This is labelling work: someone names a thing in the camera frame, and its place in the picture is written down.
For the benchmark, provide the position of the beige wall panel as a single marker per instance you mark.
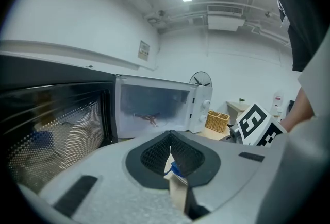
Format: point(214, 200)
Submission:
point(144, 50)

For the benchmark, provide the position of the white microwave oven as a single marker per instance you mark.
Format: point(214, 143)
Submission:
point(201, 94)

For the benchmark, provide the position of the person's right forearm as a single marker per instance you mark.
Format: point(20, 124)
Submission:
point(300, 109)

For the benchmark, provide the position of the light wooden desk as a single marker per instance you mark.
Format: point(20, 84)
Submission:
point(237, 107)

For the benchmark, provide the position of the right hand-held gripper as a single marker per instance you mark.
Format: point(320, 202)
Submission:
point(255, 122)

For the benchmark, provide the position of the black standing fan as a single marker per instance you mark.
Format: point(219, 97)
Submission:
point(200, 79)

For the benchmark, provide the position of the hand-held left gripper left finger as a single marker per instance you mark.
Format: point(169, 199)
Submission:
point(108, 179)

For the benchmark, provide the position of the white wall dispenser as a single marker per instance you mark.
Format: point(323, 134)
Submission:
point(278, 99)

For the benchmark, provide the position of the white ceiling air conditioner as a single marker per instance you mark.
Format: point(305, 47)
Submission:
point(225, 23)

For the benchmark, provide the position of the wicker basket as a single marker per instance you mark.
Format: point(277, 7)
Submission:
point(217, 121)

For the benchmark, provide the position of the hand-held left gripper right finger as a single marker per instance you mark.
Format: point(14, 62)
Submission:
point(232, 169)

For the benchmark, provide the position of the blue cloth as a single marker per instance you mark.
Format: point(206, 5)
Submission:
point(176, 169)

